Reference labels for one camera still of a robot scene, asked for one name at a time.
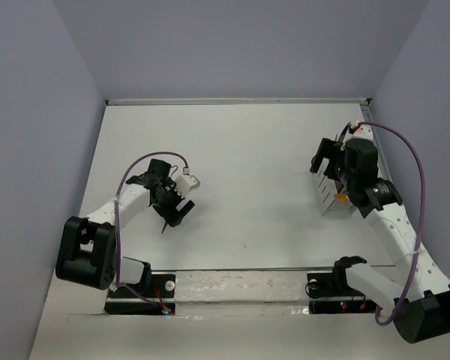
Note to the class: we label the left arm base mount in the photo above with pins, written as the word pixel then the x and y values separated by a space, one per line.
pixel 158 299

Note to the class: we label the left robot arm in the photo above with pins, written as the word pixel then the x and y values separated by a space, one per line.
pixel 90 252

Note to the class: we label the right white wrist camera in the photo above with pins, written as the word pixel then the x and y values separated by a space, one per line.
pixel 356 131

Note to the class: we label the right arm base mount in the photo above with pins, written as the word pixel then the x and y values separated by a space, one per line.
pixel 341 296

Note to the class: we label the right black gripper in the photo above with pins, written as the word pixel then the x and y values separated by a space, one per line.
pixel 331 149

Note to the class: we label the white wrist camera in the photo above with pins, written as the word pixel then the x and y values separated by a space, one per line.
pixel 186 182
pixel 356 131

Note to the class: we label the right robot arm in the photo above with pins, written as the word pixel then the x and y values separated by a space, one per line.
pixel 419 304

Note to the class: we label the blue plastic spoon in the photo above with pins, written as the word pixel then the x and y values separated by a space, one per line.
pixel 165 226

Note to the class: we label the patterned-handle metal knife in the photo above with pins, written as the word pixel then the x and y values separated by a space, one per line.
pixel 344 132

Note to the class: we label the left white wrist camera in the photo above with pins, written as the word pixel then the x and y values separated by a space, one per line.
pixel 186 182

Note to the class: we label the yellow-orange plastic spoon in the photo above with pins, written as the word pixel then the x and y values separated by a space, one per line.
pixel 341 197

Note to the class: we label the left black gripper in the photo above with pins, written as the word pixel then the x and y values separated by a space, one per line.
pixel 169 214

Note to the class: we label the white two-compartment utensil holder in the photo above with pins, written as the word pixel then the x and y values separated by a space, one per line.
pixel 326 189

